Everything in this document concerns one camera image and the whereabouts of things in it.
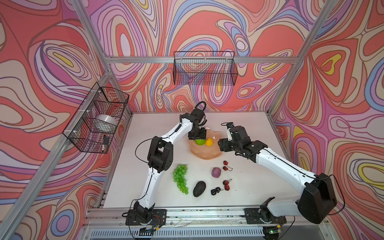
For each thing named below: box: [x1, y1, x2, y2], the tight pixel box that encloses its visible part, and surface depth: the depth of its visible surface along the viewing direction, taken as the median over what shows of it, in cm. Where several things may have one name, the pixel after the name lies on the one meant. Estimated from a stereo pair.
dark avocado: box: [193, 181, 207, 198], surface depth 80 cm
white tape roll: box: [96, 114, 118, 127], surface depth 75 cm
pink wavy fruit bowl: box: [187, 129, 223, 160], surface depth 97 cm
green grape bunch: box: [173, 164, 189, 195], surface depth 85 cm
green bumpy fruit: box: [195, 139, 206, 146], surface depth 94 cm
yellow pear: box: [205, 137, 214, 147], surface depth 99 cm
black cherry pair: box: [210, 187, 224, 196], surface depth 82 cm
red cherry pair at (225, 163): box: [222, 160, 233, 172], surface depth 92 cm
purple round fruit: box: [211, 167, 222, 179], surface depth 86 cm
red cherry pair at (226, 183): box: [223, 178, 232, 191], surface depth 85 cm
